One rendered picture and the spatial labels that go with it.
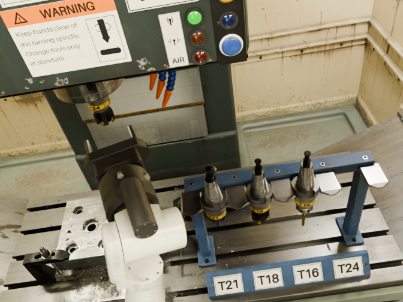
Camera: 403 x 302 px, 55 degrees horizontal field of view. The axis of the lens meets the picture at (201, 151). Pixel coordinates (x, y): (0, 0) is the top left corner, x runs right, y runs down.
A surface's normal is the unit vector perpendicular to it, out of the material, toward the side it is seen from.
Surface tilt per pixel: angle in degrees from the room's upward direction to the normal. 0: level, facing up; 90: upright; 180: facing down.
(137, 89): 90
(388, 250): 0
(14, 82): 90
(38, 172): 0
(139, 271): 13
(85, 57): 90
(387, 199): 24
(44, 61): 90
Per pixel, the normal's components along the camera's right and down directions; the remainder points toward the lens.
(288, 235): -0.14, -0.71
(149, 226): 0.36, 0.62
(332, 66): 0.08, 0.69
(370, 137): -0.53, -0.58
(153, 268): 0.07, -0.77
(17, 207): 0.28, -0.71
